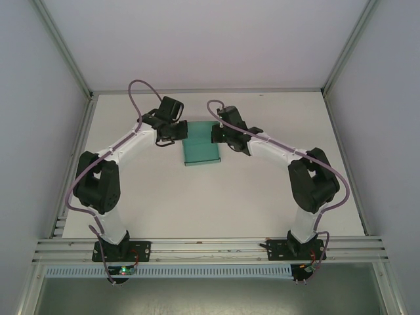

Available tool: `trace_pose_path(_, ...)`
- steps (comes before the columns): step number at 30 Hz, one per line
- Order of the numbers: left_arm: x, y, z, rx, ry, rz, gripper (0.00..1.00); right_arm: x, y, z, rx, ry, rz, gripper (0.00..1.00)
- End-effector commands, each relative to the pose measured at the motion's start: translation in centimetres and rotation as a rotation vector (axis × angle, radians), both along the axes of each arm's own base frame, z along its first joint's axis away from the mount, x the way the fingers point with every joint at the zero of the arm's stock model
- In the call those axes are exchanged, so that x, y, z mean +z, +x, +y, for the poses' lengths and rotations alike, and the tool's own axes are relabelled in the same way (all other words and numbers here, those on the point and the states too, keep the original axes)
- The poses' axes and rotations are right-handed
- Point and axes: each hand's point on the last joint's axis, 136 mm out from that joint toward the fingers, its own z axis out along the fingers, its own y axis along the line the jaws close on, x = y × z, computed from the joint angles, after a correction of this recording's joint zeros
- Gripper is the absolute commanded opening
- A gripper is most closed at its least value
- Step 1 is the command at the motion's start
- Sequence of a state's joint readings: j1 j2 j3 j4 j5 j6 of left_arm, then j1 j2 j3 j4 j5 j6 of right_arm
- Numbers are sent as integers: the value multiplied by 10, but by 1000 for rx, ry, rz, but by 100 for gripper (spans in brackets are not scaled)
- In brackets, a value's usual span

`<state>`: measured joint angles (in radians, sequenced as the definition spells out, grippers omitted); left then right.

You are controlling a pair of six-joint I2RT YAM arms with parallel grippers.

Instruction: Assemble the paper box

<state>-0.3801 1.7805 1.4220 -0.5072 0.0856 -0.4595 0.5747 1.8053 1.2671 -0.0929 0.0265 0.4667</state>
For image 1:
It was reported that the teal paper box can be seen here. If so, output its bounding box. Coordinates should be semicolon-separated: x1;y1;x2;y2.
182;120;222;168

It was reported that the circuit board with green light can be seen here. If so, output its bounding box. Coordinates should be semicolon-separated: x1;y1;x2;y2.
109;266;137;276

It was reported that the aluminium frame crossbar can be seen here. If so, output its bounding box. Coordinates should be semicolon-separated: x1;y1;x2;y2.
90;87;325;95

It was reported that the aluminium table side rail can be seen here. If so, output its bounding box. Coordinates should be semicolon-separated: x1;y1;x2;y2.
49;96;96;239
323;93;371;236

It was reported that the aluminium mounting rail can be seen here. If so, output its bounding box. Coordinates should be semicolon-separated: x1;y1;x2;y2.
31;234;391;264

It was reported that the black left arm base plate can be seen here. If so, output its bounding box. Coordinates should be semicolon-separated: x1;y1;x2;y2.
92;240;152;263

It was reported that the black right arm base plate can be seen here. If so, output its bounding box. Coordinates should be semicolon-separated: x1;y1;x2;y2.
259;239;325;263

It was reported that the aluminium frame post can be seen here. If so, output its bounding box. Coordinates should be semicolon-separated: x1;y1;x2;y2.
31;0;95;98
321;0;381;98

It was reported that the white slotted cable duct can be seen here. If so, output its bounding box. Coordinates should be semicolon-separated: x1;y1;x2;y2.
44;264;293;278

